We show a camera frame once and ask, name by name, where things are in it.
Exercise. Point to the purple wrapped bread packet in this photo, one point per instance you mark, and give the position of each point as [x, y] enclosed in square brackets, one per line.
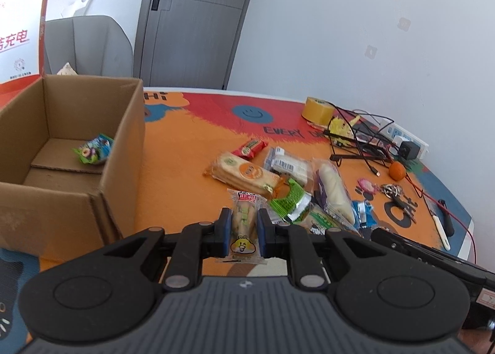
[333, 189]

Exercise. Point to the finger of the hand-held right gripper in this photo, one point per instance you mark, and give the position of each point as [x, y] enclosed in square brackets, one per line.
[410, 247]

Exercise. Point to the black pen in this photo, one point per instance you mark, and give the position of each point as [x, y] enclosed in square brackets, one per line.
[447, 218]

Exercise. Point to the bunch of keys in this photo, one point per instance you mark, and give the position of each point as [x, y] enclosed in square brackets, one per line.
[396, 193]

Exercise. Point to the green and white snack packet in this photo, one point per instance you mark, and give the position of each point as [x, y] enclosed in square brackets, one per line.
[321, 220]

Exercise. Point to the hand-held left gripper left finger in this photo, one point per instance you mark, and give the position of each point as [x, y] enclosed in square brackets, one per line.
[226, 234]

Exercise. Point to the red snack packet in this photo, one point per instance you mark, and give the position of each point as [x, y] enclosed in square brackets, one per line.
[250, 147]

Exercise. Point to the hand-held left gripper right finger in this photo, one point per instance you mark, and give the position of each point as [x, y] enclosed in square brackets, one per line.
[263, 234]

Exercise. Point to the orange label rice cracker packet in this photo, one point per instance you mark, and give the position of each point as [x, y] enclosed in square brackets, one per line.
[243, 173]

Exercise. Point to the white power strip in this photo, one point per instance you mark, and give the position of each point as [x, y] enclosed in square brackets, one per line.
[402, 134]

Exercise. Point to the green candy packet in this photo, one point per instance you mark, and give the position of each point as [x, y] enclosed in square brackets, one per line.
[94, 150]

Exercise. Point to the black charger plug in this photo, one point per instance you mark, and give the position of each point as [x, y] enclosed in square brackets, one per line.
[408, 149]

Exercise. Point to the yellow tape roll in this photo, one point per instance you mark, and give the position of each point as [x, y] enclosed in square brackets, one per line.
[318, 110]

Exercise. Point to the yellow crinkled wrapper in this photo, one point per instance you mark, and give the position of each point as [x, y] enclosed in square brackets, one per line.
[341, 125]

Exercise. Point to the grey chair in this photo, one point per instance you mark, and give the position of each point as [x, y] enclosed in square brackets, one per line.
[89, 46]

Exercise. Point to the grey door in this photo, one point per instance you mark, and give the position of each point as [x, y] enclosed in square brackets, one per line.
[193, 17]

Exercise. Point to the brown cardboard box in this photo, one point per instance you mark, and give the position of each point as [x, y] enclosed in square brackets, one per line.
[58, 184]

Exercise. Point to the small blue and white packet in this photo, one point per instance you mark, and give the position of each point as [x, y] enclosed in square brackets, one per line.
[363, 213]

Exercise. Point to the beige dotted cushion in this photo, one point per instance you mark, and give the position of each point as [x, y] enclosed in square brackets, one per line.
[67, 69]

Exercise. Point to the clear stick snack packet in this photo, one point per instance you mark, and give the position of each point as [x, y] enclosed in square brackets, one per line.
[243, 222]

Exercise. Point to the green foil snack packet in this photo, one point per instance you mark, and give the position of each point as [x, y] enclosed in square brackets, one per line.
[290, 202]

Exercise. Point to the small orange fruit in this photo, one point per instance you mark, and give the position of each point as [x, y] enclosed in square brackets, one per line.
[397, 171]

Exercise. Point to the clear adhesive wall hook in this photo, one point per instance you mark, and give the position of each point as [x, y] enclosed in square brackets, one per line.
[404, 24]
[371, 51]

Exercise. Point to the orange and white paper bag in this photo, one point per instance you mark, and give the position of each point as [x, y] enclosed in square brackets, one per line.
[19, 41]

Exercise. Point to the clear wrapped layered cake packet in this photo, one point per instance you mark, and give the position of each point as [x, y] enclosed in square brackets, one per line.
[288, 166]

